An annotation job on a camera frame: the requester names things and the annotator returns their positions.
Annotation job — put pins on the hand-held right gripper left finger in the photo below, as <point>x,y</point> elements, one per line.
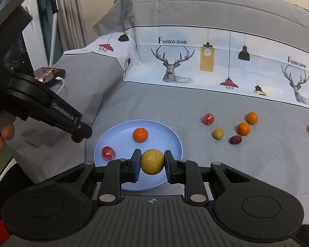
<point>137,171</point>

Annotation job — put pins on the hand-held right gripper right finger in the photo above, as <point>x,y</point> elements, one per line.
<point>168,172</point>

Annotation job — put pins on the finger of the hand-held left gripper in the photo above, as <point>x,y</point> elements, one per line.
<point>67,115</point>

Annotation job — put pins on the yellow-green round fruit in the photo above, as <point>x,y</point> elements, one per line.
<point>152,161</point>
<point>218,133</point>

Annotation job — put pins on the dark brown chestnut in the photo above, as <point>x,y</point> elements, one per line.
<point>236,139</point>
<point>76,139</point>

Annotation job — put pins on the red plastic-wrapped fruit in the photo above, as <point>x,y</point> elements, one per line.
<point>208,118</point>
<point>108,153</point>

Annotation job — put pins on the light blue plate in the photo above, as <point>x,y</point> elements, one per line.
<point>154,133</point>

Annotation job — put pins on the grey printed pillow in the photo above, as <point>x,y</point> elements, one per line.
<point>92,87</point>

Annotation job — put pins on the smartphone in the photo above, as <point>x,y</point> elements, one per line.
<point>50,74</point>

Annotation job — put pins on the teal curtain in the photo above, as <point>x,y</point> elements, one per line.
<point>45,18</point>

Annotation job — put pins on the grey deer-print duvet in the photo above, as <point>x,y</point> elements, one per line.
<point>170,103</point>

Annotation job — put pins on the grey curtain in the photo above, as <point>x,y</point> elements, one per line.
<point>72,18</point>

